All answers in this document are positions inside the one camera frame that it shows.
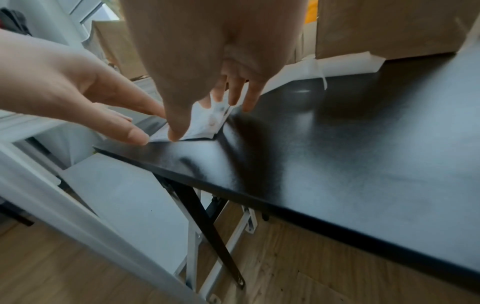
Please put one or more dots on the person's left hand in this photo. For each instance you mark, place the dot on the person's left hand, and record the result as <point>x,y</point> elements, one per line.
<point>56,77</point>

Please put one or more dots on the person's right hand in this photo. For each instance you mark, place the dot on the person's right hand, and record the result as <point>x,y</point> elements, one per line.
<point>210,44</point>

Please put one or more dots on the dented labelled cardboard box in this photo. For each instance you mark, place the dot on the dented labelled cardboard box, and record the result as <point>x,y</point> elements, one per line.
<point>120,47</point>

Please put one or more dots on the stack of shipping labels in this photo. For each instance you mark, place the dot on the stack of shipping labels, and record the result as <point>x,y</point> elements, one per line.
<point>204,124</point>

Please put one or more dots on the black bag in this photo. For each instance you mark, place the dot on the black bag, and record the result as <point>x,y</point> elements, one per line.
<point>13,20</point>

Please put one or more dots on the grey metal shelf rack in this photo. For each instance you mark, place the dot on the grey metal shelf rack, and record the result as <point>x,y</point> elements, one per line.
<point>112,193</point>

